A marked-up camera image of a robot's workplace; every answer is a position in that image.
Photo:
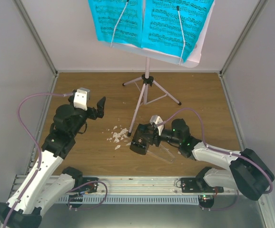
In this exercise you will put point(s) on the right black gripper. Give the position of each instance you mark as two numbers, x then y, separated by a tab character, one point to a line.
155	133

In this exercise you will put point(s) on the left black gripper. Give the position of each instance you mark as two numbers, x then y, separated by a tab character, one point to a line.
100	106

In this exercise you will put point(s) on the clear plastic metronome cover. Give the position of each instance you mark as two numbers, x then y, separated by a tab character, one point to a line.
161	153

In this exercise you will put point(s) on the black metronome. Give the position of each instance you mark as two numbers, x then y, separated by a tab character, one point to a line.
145	135

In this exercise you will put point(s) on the white music stand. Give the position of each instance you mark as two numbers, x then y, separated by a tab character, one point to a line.
191	62

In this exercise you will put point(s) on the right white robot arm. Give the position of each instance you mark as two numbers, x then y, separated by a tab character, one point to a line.
240	170

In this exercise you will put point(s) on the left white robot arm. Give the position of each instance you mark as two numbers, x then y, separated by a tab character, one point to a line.
44	154

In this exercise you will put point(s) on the left cyan sheet music page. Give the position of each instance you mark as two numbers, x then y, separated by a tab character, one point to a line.
118	21

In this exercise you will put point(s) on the cyan sheet music page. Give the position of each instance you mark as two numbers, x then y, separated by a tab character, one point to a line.
173	27
118	21

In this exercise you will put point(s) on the right cyan sheet music page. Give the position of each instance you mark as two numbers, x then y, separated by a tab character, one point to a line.
173	27

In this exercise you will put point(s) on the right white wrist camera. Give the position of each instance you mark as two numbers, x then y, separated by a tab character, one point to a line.
157	122

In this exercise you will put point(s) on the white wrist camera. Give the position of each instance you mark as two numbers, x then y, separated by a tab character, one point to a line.
81	97
157	122

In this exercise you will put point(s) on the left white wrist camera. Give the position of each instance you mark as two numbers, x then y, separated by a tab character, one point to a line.
81	97

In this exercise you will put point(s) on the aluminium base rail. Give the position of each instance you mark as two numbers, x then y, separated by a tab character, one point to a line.
114	190

